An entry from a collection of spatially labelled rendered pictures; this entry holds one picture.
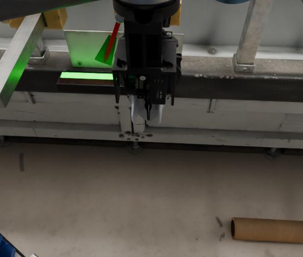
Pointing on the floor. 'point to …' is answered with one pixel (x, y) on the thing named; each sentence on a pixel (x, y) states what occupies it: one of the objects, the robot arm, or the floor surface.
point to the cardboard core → (274, 230)
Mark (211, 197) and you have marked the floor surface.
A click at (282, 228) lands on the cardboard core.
